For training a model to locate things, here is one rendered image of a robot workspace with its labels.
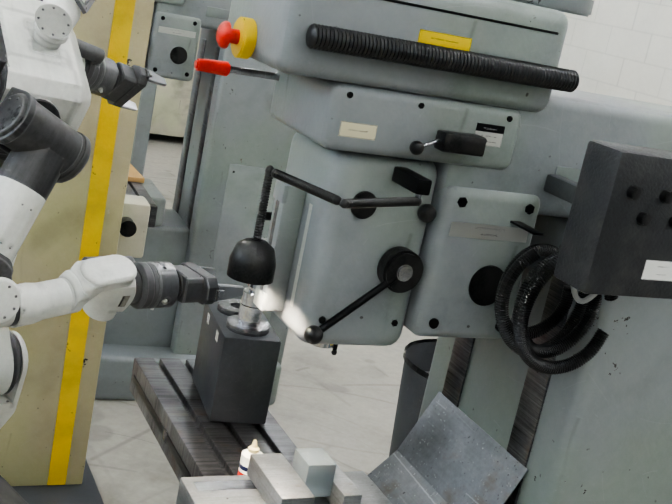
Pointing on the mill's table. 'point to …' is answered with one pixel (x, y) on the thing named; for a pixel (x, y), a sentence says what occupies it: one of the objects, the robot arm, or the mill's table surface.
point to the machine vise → (347, 490)
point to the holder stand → (235, 365)
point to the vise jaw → (278, 480)
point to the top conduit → (439, 58)
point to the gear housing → (390, 120)
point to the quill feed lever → (412, 264)
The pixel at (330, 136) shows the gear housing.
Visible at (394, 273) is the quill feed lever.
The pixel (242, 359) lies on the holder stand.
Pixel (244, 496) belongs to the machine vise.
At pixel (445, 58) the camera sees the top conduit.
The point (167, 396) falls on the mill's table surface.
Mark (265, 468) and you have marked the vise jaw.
